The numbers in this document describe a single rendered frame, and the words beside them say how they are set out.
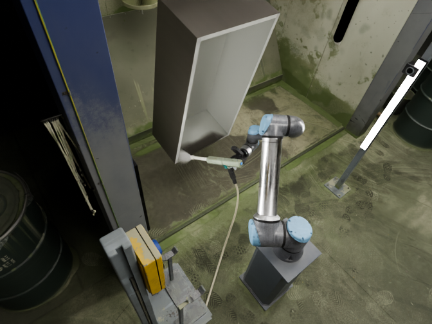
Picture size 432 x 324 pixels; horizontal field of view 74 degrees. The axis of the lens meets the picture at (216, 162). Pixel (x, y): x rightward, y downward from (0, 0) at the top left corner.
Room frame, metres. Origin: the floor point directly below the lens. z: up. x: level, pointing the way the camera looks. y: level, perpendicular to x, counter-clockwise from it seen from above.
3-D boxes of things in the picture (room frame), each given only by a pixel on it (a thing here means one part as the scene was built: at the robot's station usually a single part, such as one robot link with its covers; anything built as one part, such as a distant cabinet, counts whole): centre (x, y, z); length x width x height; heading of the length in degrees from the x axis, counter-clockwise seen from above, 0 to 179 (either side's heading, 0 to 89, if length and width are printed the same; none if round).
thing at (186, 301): (0.40, 0.10, 0.95); 0.26 x 0.15 x 0.32; 42
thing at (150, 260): (0.32, 0.17, 1.42); 0.12 x 0.06 x 0.26; 42
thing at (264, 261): (0.81, -0.50, 0.32); 0.31 x 0.31 x 0.64; 42
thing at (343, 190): (1.84, -1.27, 0.01); 0.20 x 0.20 x 0.01; 42
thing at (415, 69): (1.83, -1.22, 1.35); 0.09 x 0.07 x 0.07; 42
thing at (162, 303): (0.38, 0.11, 0.78); 0.31 x 0.23 x 0.01; 42
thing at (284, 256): (0.81, -0.50, 0.69); 0.19 x 0.19 x 0.10
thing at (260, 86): (2.65, 0.23, 0.11); 2.70 x 0.02 x 0.13; 132
